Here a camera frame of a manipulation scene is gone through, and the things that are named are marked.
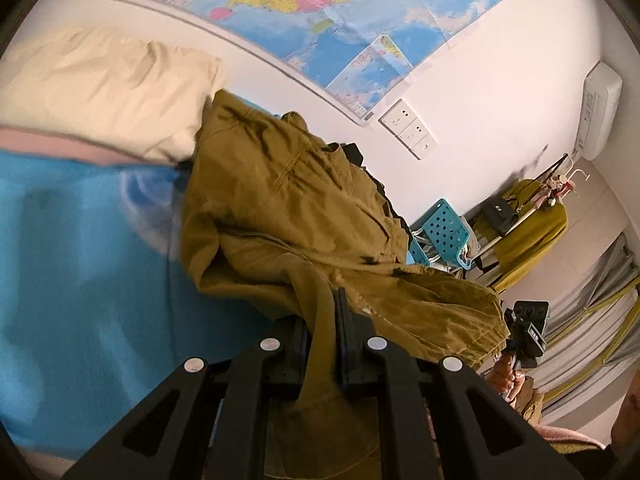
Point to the colourful wall map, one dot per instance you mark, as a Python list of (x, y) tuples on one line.
[(325, 20)]

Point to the black bag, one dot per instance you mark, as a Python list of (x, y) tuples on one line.
[(500, 215)]

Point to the white air conditioner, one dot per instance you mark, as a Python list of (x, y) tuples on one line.
[(597, 110)]

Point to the olive green jacket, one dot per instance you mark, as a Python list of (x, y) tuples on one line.
[(280, 220)]

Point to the grey curtain with yellow stripes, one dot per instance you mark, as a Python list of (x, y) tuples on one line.
[(590, 330)]

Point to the pink cloth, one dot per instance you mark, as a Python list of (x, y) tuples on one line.
[(60, 147)]

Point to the yellow hanging garment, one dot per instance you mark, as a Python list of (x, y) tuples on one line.
[(535, 240)]

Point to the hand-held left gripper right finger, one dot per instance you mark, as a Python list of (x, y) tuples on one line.
[(350, 340)]

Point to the person's right hand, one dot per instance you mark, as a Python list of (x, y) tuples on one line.
[(505, 382)]

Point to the white clothes rack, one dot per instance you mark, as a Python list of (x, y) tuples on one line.
[(505, 232)]

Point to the blue blanket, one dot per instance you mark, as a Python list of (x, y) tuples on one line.
[(75, 285)]

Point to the white wall socket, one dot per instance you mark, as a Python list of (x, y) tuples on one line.
[(413, 132), (396, 115)]

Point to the pink hanging ornament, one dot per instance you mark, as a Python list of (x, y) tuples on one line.
[(550, 190)]

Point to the teal plastic basket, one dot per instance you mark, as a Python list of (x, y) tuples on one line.
[(442, 227)]

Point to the cream pillow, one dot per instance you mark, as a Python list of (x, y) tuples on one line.
[(100, 85)]

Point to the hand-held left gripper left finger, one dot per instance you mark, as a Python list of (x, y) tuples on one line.
[(295, 355)]

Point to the white clothes in rack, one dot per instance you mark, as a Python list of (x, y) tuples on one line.
[(475, 250)]

